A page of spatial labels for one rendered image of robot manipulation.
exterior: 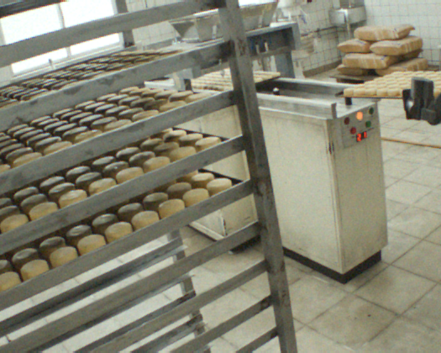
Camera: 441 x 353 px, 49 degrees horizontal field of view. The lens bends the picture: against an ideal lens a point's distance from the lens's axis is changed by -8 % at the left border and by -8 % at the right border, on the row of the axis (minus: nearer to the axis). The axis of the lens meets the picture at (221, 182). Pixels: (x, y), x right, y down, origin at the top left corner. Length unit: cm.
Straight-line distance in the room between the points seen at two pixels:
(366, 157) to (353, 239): 38
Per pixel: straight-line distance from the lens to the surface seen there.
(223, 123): 266
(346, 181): 229
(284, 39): 298
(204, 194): 99
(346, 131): 220
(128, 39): 131
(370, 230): 251
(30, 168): 80
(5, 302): 86
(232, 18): 92
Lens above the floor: 143
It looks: 21 degrees down
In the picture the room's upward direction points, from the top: 12 degrees counter-clockwise
